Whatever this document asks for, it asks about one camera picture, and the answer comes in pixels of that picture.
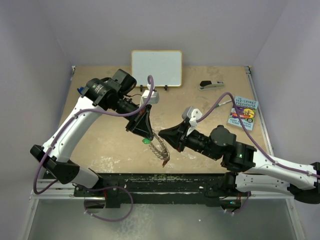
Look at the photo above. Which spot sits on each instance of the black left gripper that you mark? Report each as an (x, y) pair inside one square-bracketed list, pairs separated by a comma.
[(144, 127)]

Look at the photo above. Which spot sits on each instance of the aluminium frame rail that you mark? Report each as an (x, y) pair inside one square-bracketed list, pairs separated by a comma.
[(57, 191)]

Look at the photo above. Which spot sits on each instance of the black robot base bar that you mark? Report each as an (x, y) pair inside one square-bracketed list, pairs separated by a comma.
[(209, 189)]

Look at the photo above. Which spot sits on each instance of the green capped marker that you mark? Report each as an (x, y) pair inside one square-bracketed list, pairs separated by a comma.
[(224, 103)]

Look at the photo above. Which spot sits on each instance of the red tagged key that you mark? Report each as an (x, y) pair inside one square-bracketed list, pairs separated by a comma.
[(165, 161)]

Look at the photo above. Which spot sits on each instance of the blue treehouse book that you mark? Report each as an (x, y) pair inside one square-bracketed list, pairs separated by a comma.
[(247, 109)]

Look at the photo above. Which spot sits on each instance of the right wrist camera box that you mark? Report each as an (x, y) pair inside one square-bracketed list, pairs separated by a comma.
[(191, 115)]

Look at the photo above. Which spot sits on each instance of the large metal key ring disc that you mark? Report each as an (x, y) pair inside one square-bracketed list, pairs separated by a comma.
[(158, 147)]

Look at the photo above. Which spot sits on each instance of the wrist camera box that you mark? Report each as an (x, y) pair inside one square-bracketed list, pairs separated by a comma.
[(149, 96), (191, 115)]

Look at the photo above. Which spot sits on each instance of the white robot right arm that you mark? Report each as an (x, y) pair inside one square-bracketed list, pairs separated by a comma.
[(249, 169)]

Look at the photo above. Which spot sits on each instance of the blue stapler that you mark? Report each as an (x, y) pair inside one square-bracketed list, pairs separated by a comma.
[(81, 91)]

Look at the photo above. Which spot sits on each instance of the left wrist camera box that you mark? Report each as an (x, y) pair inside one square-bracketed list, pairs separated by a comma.
[(149, 96)]

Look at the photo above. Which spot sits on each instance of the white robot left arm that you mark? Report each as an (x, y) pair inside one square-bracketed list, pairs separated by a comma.
[(98, 97)]

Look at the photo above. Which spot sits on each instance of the black grey stapler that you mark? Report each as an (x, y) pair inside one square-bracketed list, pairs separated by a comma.
[(210, 85)]

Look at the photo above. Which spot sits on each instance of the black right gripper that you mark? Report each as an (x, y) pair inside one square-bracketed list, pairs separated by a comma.
[(177, 135)]

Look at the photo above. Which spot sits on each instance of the small whiteboard on stand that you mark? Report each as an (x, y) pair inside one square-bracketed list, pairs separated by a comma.
[(165, 66)]

